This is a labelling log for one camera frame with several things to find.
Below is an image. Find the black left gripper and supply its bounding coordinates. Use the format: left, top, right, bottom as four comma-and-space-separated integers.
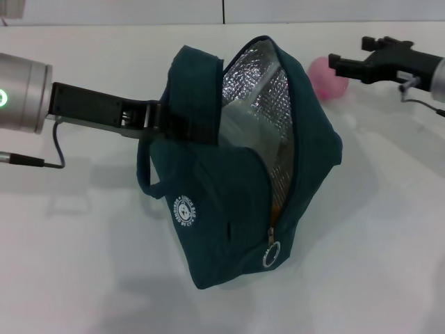
48, 81, 220, 145

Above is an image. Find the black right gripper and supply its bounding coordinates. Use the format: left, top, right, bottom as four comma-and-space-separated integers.
328, 35, 445, 84

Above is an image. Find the pink toy peach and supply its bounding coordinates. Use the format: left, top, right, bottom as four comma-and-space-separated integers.
309, 57, 350, 100

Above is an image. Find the clear blue-rimmed food container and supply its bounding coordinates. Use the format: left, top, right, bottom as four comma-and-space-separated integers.
218, 99, 282, 154

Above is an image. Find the dark teal lunch bag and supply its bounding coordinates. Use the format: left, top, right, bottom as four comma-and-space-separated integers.
136, 34, 343, 290

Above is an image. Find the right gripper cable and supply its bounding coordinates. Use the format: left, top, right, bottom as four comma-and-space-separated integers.
401, 90, 445, 118

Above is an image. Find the silver zipper pull ring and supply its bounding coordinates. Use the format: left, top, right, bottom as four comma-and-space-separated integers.
262, 225, 281, 268

